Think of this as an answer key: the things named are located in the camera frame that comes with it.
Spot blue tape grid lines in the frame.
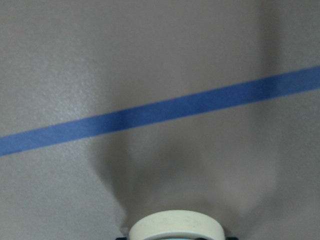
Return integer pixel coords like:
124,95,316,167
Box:
0,66,320,156

